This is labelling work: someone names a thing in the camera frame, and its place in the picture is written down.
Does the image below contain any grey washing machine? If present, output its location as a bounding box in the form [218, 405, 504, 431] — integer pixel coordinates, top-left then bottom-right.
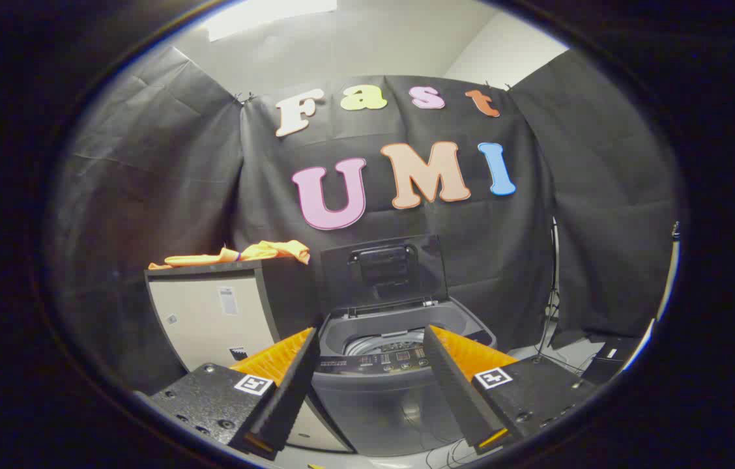
[309, 296, 498, 457]

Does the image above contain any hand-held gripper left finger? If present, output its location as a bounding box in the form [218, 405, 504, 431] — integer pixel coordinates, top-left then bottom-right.
[148, 327, 321, 462]

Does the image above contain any orange button shirt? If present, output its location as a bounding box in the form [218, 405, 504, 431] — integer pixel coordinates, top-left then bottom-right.
[148, 240, 311, 270]

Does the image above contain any black backdrop cloth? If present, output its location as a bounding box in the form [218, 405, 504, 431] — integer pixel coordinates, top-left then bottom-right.
[48, 46, 680, 391]

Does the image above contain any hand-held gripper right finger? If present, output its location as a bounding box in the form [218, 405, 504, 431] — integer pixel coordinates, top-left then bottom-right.
[423, 324, 598, 455]

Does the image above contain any beige cabinet with dark top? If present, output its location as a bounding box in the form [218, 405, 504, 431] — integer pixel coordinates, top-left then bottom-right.
[144, 259, 355, 453]

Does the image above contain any black box on floor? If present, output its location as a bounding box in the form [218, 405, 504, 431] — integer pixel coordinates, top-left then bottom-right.
[579, 335, 642, 385]

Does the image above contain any thin metal light stand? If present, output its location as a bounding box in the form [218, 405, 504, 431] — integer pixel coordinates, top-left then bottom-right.
[534, 218, 560, 362]

